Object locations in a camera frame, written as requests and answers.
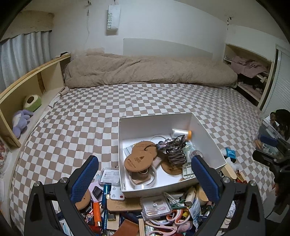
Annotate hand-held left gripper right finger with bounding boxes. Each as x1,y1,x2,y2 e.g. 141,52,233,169
191,155,265,236

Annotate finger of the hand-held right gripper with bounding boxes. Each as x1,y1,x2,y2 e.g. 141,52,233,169
260,135,290,155
252,150,283,169

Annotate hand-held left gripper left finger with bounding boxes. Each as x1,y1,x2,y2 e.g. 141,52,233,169
24,155,99,236

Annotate grey battery holder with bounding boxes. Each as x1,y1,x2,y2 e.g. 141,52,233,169
182,162,195,178

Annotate round cork coaster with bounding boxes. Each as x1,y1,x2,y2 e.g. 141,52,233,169
161,156,184,175
124,151,154,170
132,141,158,157
75,189,91,210

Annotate wide tape roll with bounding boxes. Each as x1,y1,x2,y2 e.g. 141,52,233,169
129,167,157,185

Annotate white bottle orange cap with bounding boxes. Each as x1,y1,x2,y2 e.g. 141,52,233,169
171,128,192,140

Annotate pink square coaster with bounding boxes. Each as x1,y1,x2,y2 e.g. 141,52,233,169
130,175,152,185

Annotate patterned fabric hair band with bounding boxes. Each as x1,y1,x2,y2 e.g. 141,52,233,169
157,139,173,150

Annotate white bangle ring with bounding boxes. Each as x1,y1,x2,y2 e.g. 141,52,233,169
151,135,168,146

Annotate white cardboard box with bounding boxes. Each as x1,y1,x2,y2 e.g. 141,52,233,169
118,113,227,198

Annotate round wooden box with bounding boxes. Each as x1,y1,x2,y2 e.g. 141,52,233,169
195,185,209,203

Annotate clear plastic case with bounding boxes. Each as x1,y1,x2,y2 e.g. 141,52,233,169
100,168,120,184

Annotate flat wooden stick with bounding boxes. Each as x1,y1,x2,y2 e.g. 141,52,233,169
221,164,237,181

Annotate dark fluffy item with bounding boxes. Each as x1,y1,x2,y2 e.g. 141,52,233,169
270,109,290,134

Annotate clear sachet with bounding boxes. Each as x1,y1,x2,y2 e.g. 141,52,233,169
185,144,204,159

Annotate blue pen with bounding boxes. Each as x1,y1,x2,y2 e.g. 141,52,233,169
102,185,111,234

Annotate brown hair claw clip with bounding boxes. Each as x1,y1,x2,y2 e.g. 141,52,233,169
166,135,187,164

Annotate orange lighter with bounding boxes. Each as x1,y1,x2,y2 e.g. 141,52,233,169
93,202,102,227

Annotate engraved wooden board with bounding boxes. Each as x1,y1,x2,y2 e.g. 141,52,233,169
106,198,143,212

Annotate clear nail tip case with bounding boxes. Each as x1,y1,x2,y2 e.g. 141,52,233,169
140,195,172,219

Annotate white slatted door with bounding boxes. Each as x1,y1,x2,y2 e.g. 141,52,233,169
260,44,290,118

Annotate checkered bed sheet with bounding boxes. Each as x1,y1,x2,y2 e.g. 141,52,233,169
9,83,276,236

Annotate dark clothes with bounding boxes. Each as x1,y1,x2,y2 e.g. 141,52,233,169
237,74,265,96

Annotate brown leather piece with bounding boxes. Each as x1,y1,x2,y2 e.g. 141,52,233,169
114,222,140,236

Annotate pink clothes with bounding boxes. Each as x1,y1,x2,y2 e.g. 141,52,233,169
231,56,270,79

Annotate purple plush toy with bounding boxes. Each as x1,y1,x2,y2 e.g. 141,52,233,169
12,109,34,139

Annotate clear display case with doll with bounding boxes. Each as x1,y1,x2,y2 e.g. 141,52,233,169
0,136,12,168

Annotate green plush toy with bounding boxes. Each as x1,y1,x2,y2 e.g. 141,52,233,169
23,94,42,112

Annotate wooden bedside shelf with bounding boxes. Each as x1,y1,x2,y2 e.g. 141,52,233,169
0,54,72,148

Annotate beige quilt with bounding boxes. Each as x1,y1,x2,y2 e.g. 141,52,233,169
64,48,238,89

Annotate fluffy cream pillow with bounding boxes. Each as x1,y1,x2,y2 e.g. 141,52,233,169
75,48,105,57

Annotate grey-blue curtain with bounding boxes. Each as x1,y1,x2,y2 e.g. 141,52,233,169
0,30,51,93

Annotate white hanging paper bag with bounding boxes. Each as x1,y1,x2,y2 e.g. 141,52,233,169
106,3,120,35

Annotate beige printed valance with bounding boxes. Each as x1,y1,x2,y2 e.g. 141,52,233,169
5,10,55,41

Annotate orange-handled scissors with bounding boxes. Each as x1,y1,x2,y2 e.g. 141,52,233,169
166,210,191,225

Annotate wall niche shelf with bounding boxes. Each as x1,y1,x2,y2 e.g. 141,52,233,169
223,43,272,107

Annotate white hanging cable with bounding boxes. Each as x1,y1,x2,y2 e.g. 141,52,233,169
85,0,91,49

